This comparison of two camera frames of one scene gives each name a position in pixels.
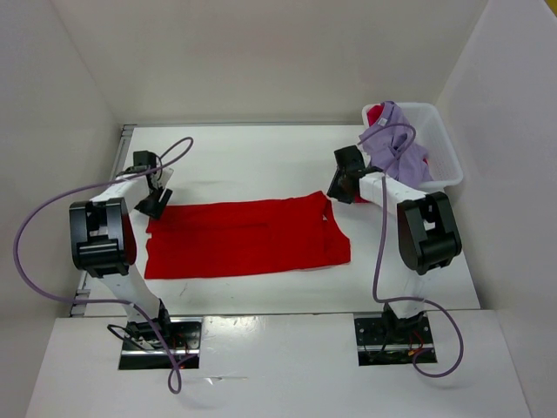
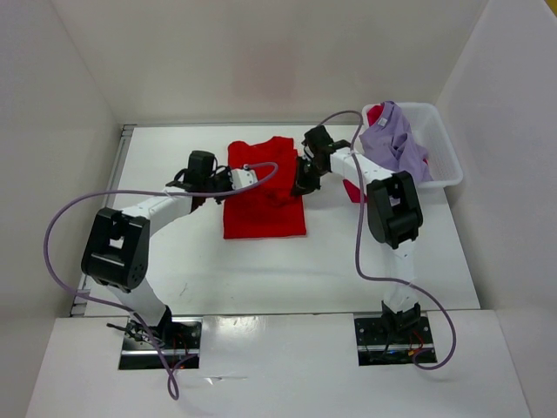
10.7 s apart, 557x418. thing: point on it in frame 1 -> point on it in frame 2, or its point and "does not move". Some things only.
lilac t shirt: x=393 y=149 does not move
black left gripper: x=153 y=201 -> x=218 y=186
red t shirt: x=243 y=238 -> x=268 y=209
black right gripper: x=340 y=184 -> x=305 y=172
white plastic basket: x=433 y=137 does not move
